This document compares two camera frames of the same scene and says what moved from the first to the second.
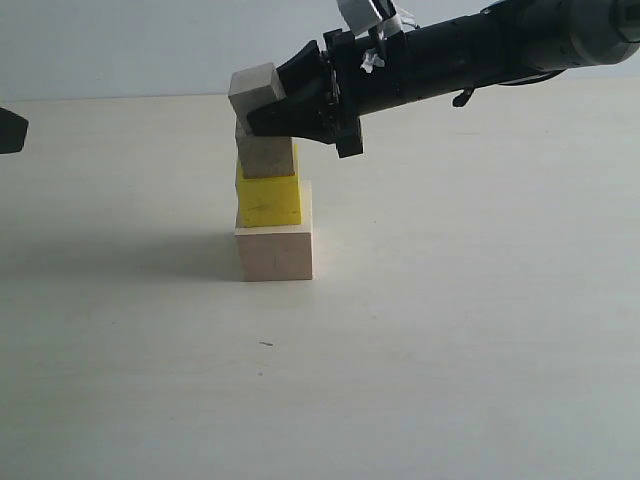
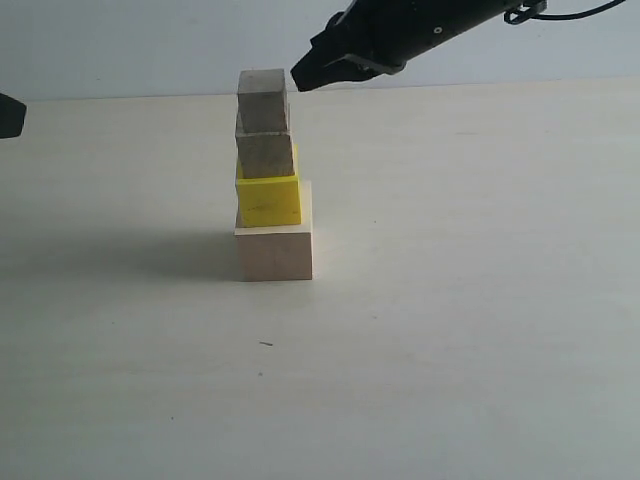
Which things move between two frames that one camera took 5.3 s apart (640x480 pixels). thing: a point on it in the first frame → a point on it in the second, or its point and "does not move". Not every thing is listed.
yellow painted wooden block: [269, 200] does not move
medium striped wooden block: [266, 156] does not move
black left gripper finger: [13, 129] → [12, 114]
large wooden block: [278, 252] does not move
